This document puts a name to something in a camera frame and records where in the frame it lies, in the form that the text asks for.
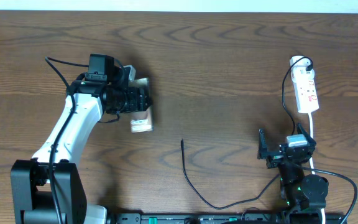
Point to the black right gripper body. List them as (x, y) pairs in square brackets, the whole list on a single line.
[(275, 158)]

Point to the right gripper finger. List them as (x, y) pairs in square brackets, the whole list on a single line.
[(262, 142), (302, 131)]

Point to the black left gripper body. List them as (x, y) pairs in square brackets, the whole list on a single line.
[(128, 99)]

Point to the Galaxy S25 Ultra smartphone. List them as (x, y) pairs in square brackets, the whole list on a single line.
[(142, 121)]

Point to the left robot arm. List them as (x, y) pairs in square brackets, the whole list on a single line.
[(47, 188)]

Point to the white power strip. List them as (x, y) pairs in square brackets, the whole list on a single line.
[(302, 76)]

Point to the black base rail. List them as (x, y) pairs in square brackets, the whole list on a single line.
[(209, 218)]

